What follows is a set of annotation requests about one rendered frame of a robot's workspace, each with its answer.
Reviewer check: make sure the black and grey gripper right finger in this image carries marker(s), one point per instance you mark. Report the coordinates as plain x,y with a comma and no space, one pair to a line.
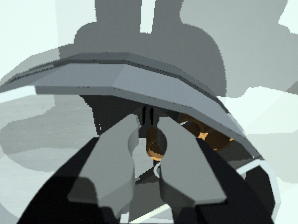
193,174

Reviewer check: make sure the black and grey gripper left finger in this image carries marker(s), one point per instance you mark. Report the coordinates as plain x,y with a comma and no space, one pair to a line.
101,173

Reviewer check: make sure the bronze bushing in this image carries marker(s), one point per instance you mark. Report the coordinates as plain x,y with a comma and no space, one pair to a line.
217,140
196,127
153,151

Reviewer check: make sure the grey metal bushing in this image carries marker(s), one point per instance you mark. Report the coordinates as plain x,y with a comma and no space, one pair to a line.
173,114
155,169

